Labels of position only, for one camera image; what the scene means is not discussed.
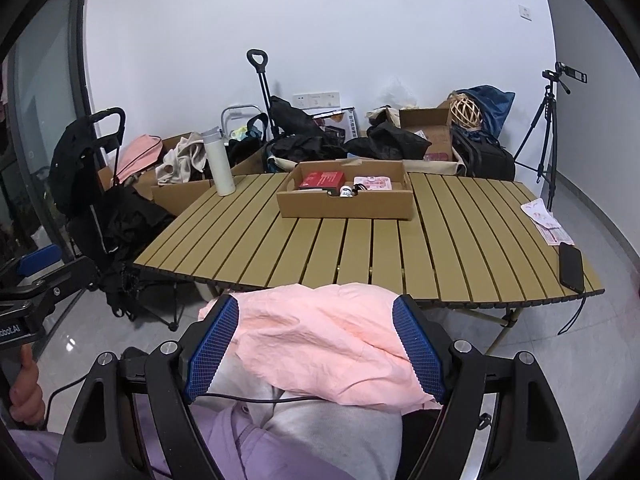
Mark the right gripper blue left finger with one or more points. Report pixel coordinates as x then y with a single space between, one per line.
204 344

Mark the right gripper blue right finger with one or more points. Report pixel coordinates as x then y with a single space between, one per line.
427 346

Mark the pink cartoon wallet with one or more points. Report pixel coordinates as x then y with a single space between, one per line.
373 183

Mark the red and green box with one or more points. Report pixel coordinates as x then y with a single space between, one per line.
323 180

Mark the white tube bottle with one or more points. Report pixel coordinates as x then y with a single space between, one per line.
351 191

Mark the person left hand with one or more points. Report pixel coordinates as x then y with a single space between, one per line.
26 394

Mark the pink cloth on lap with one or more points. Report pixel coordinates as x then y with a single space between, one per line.
335 342

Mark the black stroller cart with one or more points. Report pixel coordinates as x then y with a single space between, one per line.
109 226

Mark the cardboard tray box on table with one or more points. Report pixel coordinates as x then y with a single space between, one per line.
396 204

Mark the cardboard box left floor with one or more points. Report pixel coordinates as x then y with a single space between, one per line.
245 157

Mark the black smartphone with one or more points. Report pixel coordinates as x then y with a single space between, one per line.
571 272

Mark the pink bag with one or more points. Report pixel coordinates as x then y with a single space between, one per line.
140 154

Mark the beige clothes pile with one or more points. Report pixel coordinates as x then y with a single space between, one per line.
185 155

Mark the white thermos bottle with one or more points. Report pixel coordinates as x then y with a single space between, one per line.
218 161

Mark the black backpack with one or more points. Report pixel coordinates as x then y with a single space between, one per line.
483 158

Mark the black clothes pile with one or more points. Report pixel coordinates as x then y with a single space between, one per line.
387 142

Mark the open cardboard box background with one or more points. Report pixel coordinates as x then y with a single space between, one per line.
434 125

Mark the woven rattan ball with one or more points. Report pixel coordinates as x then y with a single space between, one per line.
464 111

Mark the white metal rack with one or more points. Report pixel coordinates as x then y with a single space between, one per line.
234 116

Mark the blue bag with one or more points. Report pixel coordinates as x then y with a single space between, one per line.
494 104

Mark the black camera tripod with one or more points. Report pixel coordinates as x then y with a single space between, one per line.
547 168

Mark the wall power strip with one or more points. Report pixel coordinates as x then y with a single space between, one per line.
313 100

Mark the trolley handle black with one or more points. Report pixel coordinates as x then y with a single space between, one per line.
259 60

